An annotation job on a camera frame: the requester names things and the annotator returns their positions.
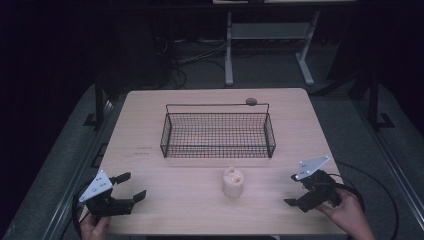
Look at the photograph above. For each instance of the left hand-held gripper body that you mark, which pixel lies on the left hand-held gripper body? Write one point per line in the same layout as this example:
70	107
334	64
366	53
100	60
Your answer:
100	196

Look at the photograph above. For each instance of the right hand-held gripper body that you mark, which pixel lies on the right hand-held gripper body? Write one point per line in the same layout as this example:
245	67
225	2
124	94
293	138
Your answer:
320	193

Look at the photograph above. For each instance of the beige lotus root piece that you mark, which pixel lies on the beige lotus root piece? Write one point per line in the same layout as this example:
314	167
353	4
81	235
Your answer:
233	182

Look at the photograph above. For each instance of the person's left hand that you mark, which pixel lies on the person's left hand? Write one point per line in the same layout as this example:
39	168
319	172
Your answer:
93	228

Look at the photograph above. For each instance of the person's right hand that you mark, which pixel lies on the person's right hand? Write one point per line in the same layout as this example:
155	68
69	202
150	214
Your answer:
346	216

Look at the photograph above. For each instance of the black metal stand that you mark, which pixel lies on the black metal stand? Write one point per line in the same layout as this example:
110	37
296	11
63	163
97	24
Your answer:
375	106
99	103

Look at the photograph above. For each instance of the dark round table grommet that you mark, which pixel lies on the dark round table grommet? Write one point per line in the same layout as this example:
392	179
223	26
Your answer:
251	101

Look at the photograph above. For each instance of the grey metal floor rail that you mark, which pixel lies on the grey metal floor rail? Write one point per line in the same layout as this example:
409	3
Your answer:
76	180
393	166

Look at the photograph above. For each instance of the white desk frame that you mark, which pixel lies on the white desk frame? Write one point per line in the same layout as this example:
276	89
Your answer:
270	30

